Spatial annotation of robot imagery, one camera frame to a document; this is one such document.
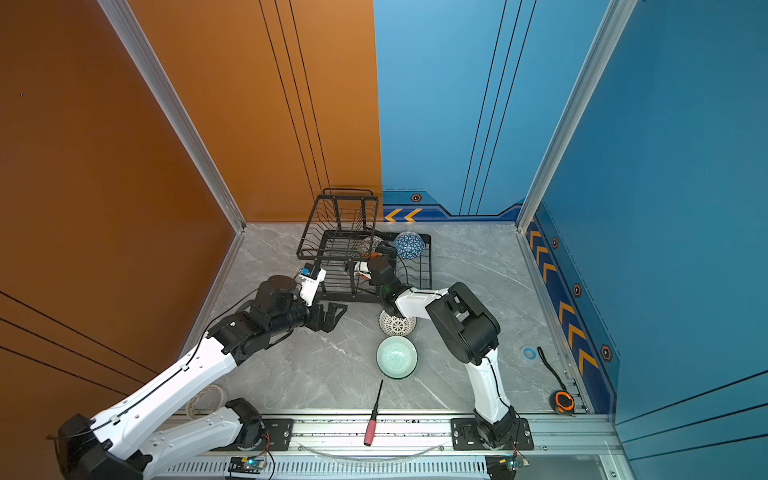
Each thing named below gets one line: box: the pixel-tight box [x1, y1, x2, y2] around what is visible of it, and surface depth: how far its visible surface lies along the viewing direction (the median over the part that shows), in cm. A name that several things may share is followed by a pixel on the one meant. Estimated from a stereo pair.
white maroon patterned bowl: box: [378, 310, 417, 337], surface depth 93 cm
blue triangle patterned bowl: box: [393, 231, 426, 260], surface depth 111 cm
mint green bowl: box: [376, 336, 419, 380], surface depth 84 cm
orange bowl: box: [354, 261, 372, 280], surface depth 87 cm
